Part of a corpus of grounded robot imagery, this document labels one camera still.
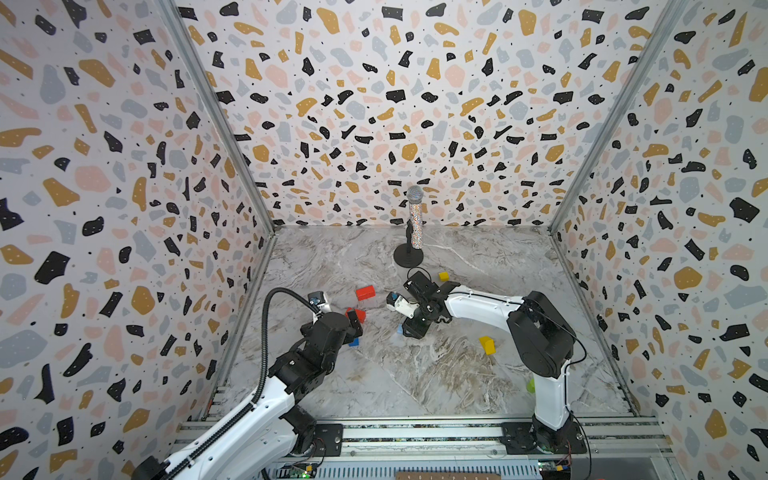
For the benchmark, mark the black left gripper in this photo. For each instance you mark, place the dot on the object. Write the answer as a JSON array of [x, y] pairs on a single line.
[[355, 327]]

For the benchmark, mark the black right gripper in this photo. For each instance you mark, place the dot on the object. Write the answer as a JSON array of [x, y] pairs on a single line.
[[421, 305]]

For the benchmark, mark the red rectangular wood block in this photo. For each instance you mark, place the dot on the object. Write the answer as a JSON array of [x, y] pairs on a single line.
[[365, 293]]

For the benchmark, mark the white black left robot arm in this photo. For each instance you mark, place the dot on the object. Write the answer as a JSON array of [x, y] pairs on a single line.
[[268, 424]]

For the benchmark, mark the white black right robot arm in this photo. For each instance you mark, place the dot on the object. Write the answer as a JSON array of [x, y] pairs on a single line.
[[543, 338]]

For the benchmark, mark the yellow rectangular wood block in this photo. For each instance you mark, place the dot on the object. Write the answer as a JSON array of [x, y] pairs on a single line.
[[488, 345]]

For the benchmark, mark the black round microphone stand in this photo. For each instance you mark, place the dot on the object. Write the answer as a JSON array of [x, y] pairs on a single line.
[[406, 255]]

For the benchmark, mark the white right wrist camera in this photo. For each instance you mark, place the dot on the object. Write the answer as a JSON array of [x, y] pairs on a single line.
[[398, 303]]

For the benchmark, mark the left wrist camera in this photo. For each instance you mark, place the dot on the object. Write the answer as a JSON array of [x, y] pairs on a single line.
[[320, 300]]

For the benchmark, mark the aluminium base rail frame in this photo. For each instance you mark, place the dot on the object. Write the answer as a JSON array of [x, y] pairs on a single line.
[[420, 448]]

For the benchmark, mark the left corner aluminium post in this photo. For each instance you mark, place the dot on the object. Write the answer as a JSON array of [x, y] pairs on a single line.
[[168, 11]]

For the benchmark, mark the corner aluminium post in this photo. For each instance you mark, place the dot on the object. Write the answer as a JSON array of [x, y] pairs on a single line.
[[168, 11], [669, 16]]

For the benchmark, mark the right corner aluminium post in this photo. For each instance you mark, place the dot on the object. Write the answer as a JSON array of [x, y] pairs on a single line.
[[669, 16]]

